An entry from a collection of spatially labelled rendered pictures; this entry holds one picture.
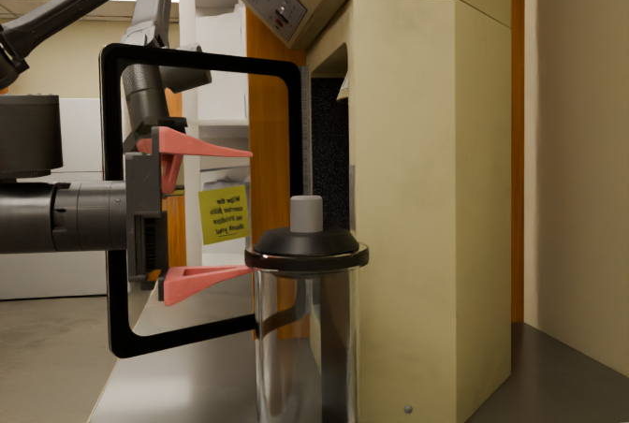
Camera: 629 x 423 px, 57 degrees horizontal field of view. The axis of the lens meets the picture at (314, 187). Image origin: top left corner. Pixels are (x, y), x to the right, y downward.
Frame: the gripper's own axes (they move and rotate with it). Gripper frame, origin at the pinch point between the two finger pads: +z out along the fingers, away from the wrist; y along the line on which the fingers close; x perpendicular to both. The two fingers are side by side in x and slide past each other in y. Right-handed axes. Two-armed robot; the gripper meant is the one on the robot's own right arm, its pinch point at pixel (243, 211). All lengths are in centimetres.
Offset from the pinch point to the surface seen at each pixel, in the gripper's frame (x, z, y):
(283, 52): 46, 9, 22
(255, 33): 46, 4, 26
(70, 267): 499, -134, -85
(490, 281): 17.4, 31.2, -10.8
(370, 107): 9.0, 13.7, 9.9
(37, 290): 499, -162, -105
